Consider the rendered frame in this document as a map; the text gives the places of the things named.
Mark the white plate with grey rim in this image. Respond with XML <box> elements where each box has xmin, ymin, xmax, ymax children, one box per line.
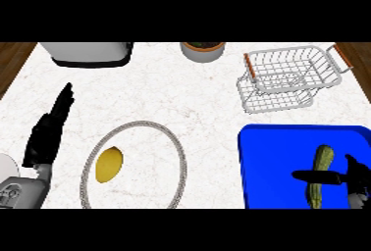
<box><xmin>78</xmin><ymin>120</ymin><xmax>188</xmax><ymax>210</ymax></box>

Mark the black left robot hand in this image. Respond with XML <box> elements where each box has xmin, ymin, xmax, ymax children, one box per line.
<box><xmin>22</xmin><ymin>81</ymin><xmax>76</xmax><ymax>169</ymax></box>

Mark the yellow lemon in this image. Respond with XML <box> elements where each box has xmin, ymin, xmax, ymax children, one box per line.
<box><xmin>95</xmin><ymin>145</ymin><xmax>124</xmax><ymax>184</ymax></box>

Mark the grey plant pot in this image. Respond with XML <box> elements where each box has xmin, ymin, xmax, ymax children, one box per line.
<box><xmin>180</xmin><ymin>41</ymin><xmax>228</xmax><ymax>64</ymax></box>

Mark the blue tray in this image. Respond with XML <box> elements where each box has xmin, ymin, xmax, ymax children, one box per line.
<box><xmin>237</xmin><ymin>124</ymin><xmax>371</xmax><ymax>210</ymax></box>

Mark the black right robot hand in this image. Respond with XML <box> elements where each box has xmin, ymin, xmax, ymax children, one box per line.
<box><xmin>290</xmin><ymin>154</ymin><xmax>371</xmax><ymax>199</ymax></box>

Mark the white tiered wire basket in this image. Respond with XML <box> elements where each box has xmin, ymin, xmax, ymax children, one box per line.
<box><xmin>235</xmin><ymin>43</ymin><xmax>355</xmax><ymax>115</ymax></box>

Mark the green squash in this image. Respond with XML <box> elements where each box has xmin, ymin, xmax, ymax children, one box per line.
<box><xmin>306</xmin><ymin>144</ymin><xmax>336</xmax><ymax>210</ymax></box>

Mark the white and black appliance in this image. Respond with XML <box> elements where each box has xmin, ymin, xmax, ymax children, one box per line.
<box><xmin>39</xmin><ymin>41</ymin><xmax>135</xmax><ymax>69</ymax></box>

